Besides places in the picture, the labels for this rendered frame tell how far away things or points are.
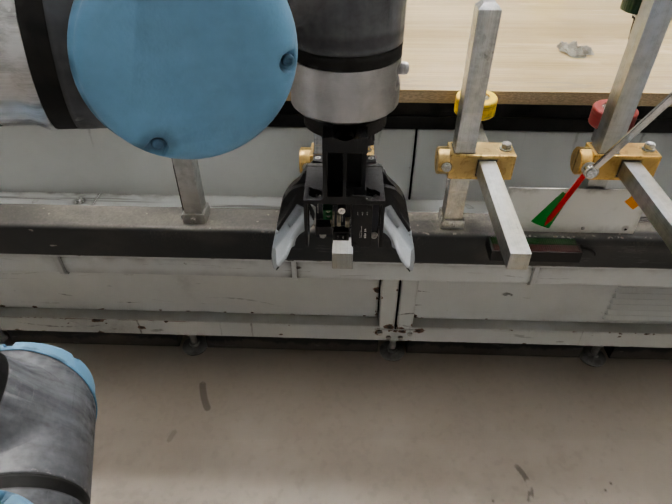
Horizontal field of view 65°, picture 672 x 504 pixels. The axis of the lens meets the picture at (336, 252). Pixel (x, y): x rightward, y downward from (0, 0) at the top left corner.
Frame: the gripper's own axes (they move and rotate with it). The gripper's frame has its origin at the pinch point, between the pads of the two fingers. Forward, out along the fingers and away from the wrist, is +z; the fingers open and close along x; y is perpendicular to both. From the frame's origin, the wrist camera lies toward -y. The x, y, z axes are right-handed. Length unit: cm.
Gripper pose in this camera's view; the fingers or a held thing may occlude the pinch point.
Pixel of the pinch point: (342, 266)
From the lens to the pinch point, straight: 59.1
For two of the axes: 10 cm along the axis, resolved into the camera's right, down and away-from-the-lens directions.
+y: -0.1, 6.4, -7.7
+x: 10.0, 0.1, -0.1
